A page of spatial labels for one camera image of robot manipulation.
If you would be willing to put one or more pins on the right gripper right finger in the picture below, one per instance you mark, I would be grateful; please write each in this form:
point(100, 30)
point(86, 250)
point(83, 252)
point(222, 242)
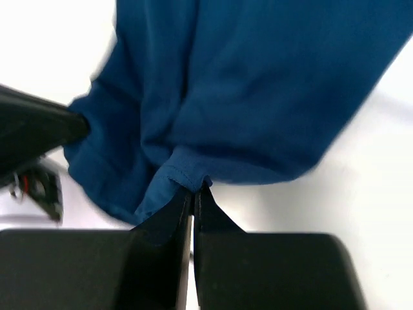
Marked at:
point(235, 269)

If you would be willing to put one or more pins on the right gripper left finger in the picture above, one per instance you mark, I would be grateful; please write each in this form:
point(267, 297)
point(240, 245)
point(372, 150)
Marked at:
point(142, 268)

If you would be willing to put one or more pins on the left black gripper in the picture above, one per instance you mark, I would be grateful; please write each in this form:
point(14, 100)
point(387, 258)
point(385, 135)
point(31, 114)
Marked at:
point(31, 127)

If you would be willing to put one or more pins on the blue t shirt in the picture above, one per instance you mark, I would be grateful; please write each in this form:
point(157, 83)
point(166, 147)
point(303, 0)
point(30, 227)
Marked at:
point(244, 92)

